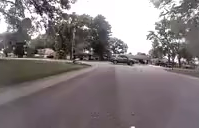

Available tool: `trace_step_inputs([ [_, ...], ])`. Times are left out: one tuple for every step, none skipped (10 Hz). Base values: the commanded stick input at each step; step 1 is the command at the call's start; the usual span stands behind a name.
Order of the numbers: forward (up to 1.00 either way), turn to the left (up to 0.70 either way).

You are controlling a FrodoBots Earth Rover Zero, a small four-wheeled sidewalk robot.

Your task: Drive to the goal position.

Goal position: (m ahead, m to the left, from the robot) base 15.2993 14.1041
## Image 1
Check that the narrow grass verge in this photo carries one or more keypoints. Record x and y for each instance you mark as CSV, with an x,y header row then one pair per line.
x,y
197,73

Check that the low long building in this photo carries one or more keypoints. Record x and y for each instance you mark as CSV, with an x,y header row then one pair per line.
x,y
139,57

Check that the cluster of trees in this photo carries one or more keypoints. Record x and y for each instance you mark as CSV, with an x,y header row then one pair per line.
x,y
18,40

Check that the grey asphalt road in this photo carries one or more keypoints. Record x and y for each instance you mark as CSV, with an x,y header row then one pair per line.
x,y
120,96

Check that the pale concrete kerb strip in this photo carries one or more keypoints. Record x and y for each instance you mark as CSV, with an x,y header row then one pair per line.
x,y
27,87

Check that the group of dark trees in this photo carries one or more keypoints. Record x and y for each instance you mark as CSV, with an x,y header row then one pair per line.
x,y
100,36

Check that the dark car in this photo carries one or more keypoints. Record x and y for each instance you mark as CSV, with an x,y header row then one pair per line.
x,y
122,60

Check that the utility pole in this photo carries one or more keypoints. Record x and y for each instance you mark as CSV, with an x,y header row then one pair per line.
x,y
73,43

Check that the pale house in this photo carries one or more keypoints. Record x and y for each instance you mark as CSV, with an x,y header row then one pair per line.
x,y
46,52

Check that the wide grass lawn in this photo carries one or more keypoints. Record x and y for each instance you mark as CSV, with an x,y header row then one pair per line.
x,y
20,71

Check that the distant round tree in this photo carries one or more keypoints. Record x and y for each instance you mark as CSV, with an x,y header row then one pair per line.
x,y
117,45

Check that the row of roadside trees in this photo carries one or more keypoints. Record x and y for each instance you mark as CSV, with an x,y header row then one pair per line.
x,y
168,40

